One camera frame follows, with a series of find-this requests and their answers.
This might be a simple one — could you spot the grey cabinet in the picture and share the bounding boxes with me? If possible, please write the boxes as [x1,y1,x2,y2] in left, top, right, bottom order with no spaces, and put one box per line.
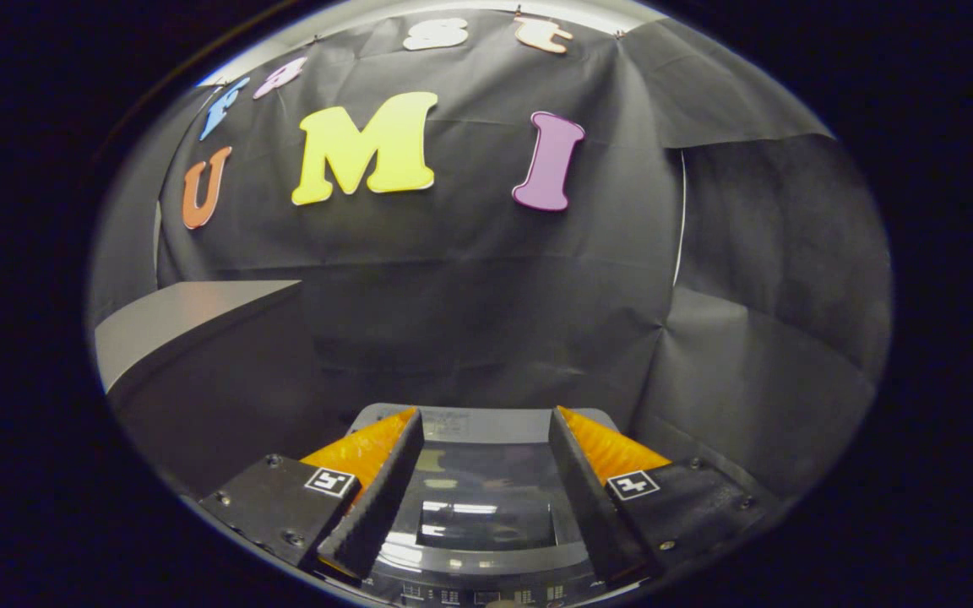
[94,280,345,501]

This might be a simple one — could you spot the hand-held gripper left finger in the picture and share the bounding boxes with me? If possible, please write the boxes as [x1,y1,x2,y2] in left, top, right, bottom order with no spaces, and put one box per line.
[198,407,425,583]

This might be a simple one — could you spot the dark washing machine lid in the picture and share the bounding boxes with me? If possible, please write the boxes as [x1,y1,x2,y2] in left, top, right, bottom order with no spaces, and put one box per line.
[347,404,622,577]

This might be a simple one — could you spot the grey washing machine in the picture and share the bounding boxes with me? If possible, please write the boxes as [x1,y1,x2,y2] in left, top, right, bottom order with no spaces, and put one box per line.
[343,403,650,608]

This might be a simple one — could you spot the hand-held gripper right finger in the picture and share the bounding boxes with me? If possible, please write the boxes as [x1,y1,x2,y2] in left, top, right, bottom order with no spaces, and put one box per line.
[548,406,780,586]

